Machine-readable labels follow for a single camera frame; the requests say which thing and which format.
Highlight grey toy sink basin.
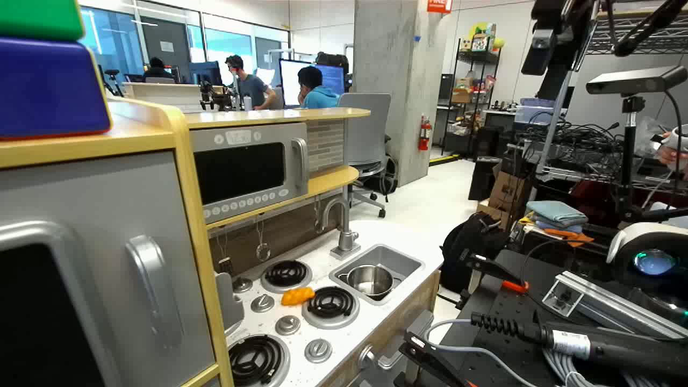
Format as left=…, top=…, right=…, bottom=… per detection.
left=328, top=246, right=420, bottom=303

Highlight black stove burner back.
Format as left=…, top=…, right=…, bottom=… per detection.
left=259, top=261, right=312, bottom=292

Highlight green block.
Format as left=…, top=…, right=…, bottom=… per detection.
left=0, top=0, right=83, bottom=40

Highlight cardboard box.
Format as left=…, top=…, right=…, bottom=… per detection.
left=477, top=172, right=530, bottom=228

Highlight grey toy oven door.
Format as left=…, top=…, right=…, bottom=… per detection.
left=0, top=151, right=218, bottom=387

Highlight wooden toy kitchen frame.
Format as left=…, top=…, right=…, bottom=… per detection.
left=0, top=95, right=443, bottom=387

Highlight grey office chair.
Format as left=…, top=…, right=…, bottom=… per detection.
left=339, top=92, right=397, bottom=217

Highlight aluminium extrusion rail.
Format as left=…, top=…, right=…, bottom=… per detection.
left=542, top=271, right=688, bottom=340

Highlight black backpack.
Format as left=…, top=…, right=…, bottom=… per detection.
left=441, top=214, right=506, bottom=292

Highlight blue block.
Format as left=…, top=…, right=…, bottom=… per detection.
left=0, top=36, right=110, bottom=139

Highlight grey toy faucet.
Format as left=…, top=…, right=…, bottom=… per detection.
left=320, top=197, right=359, bottom=258

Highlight black orange clamp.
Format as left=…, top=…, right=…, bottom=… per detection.
left=467, top=254, right=530, bottom=294

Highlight black stove burner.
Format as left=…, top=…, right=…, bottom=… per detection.
left=228, top=335, right=289, bottom=387
left=259, top=261, right=312, bottom=292
left=300, top=286, right=359, bottom=330

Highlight orange toy food object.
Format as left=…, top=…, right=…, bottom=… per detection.
left=281, top=286, right=316, bottom=305

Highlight person in dark shirt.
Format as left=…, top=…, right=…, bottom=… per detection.
left=225, top=53, right=274, bottom=110

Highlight toy microwave oven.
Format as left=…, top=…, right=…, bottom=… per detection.
left=191, top=123, right=306, bottom=223

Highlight black stove burner middle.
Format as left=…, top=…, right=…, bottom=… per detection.
left=300, top=286, right=359, bottom=330

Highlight black camera on stand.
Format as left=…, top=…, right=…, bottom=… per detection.
left=585, top=64, right=688, bottom=208

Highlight black stove burner front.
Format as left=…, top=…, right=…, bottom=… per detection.
left=228, top=335, right=289, bottom=387

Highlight small steel pot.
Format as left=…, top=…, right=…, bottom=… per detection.
left=345, top=265, right=393, bottom=301

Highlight red fire extinguisher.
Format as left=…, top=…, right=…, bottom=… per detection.
left=416, top=116, right=432, bottom=151

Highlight person in blue shirt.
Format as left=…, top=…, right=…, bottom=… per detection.
left=297, top=67, right=338, bottom=110

